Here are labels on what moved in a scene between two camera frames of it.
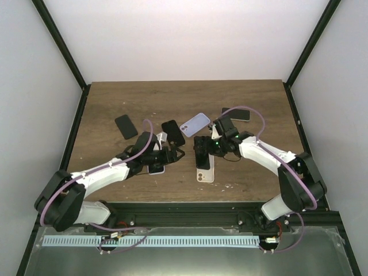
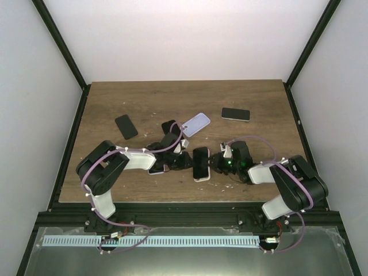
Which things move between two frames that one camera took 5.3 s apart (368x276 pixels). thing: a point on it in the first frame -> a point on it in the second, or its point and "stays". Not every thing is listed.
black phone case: x=175 y=137 stays
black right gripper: x=222 y=154 -> x=216 y=163
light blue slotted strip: x=153 y=241 stays
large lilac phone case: x=156 y=173 stays
